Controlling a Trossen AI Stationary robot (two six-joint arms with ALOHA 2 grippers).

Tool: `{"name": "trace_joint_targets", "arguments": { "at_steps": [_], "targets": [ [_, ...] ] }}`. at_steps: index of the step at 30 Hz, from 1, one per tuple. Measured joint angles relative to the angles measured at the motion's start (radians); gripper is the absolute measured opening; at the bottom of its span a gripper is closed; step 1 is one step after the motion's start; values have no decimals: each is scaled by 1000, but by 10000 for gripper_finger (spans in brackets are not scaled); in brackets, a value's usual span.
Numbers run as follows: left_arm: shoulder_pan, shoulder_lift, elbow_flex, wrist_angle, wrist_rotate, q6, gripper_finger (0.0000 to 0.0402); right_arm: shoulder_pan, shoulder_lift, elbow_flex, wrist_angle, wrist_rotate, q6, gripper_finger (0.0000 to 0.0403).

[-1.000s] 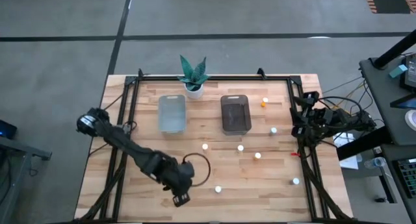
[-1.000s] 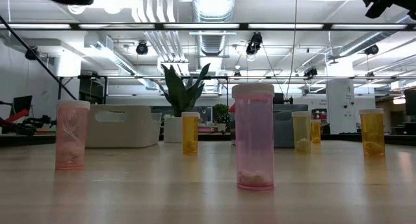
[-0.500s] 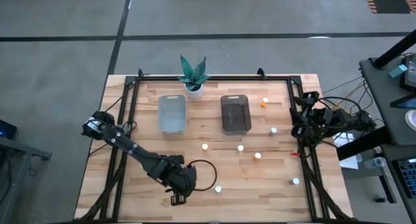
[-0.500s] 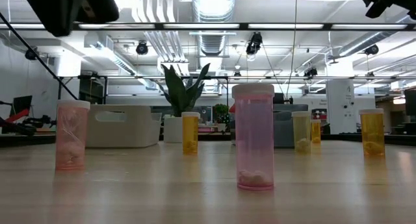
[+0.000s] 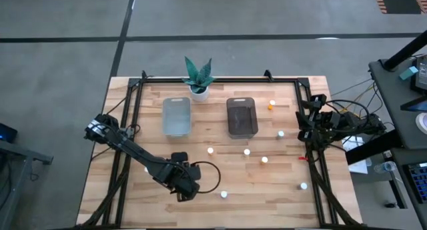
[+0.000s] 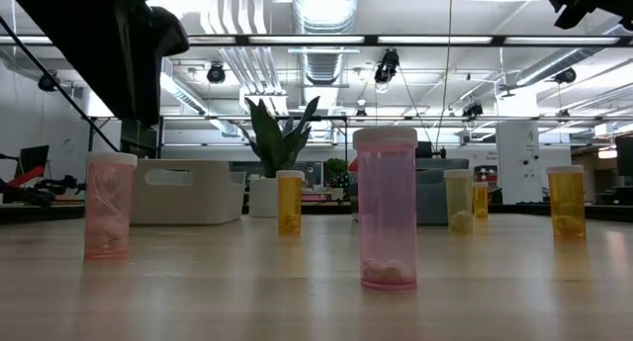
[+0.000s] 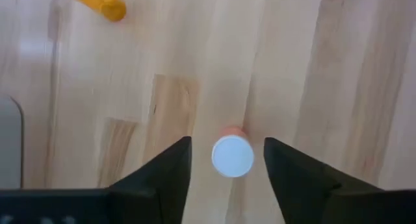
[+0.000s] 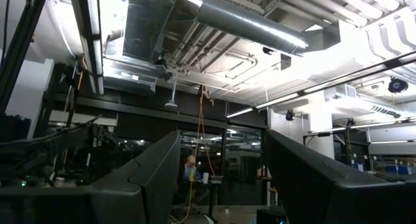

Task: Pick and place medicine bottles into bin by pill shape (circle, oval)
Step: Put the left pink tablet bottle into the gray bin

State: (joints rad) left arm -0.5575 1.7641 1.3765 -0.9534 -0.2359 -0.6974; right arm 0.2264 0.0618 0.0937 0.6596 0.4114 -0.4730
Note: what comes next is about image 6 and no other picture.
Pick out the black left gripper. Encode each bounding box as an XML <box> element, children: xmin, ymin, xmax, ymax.
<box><xmin>2</xmin><ymin>0</ymin><xmax>192</xmax><ymax>125</ymax></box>

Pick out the salmon pink pill bottle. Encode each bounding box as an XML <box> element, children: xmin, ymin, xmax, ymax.
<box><xmin>83</xmin><ymin>151</ymin><xmax>138</xmax><ymax>261</ymax></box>

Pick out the slim orange pill bottle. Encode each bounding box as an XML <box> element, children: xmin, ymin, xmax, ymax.
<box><xmin>275</xmin><ymin>169</ymin><xmax>306</xmax><ymax>236</ymax></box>

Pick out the large amber pill bottle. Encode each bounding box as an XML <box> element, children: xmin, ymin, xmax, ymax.
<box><xmin>545</xmin><ymin>164</ymin><xmax>588</xmax><ymax>239</ymax></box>

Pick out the small orange pill bottle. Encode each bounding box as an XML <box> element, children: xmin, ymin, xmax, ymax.
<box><xmin>472</xmin><ymin>181</ymin><xmax>491</xmax><ymax>220</ymax></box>

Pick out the pale yellow pill bottle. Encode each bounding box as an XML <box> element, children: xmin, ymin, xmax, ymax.
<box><xmin>443</xmin><ymin>168</ymin><xmax>475</xmax><ymax>235</ymax></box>

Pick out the tall pink pill bottle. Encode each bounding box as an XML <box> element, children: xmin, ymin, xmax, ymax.
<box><xmin>352</xmin><ymin>126</ymin><xmax>419</xmax><ymax>291</ymax></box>

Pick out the white plastic bin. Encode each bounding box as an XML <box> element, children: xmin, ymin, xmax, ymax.
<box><xmin>133</xmin><ymin>158</ymin><xmax>247</xmax><ymax>226</ymax></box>

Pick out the grey plastic bin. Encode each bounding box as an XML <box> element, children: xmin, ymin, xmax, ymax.
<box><xmin>349</xmin><ymin>157</ymin><xmax>470</xmax><ymax>226</ymax></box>

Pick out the black cabinet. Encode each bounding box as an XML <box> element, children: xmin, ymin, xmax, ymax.
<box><xmin>120</xmin><ymin>118</ymin><xmax>164</xmax><ymax>159</ymax></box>

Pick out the black tilted panel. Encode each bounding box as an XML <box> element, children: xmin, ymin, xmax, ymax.
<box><xmin>14</xmin><ymin>144</ymin><xmax>50</xmax><ymax>180</ymax></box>

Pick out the red bar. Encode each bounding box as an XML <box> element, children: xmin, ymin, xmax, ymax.
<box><xmin>7</xmin><ymin>165</ymin><xmax>45</xmax><ymax>188</ymax></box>

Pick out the snake plant in white pot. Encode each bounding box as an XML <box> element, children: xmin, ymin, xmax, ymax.
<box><xmin>236</xmin><ymin>96</ymin><xmax>322</xmax><ymax>218</ymax></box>

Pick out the red tool cart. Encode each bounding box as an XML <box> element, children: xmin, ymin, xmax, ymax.
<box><xmin>474</xmin><ymin>163</ymin><xmax>498</xmax><ymax>184</ymax></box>

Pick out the small green bushy plant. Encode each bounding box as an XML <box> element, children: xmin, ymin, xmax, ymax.
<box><xmin>323</xmin><ymin>156</ymin><xmax>350</xmax><ymax>190</ymax></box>

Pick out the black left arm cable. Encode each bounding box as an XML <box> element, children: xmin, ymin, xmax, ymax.
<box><xmin>0</xmin><ymin>15</ymin><xmax>122</xmax><ymax>153</ymax></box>

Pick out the black aluminium rig frame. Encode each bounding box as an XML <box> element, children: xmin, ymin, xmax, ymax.
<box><xmin>0</xmin><ymin>202</ymin><xmax>633</xmax><ymax>226</ymax></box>

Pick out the thin hanging black cable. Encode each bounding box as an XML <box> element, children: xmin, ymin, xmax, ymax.
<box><xmin>433</xmin><ymin>0</ymin><xmax>454</xmax><ymax>153</ymax></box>

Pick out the silver round ventilation duct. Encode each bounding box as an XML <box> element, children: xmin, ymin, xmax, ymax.
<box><xmin>291</xmin><ymin>0</ymin><xmax>361</xmax><ymax>85</ymax></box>

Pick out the long black ceiling light rail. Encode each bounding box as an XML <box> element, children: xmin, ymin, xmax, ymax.
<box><xmin>0</xmin><ymin>33</ymin><xmax>633</xmax><ymax>48</ymax></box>

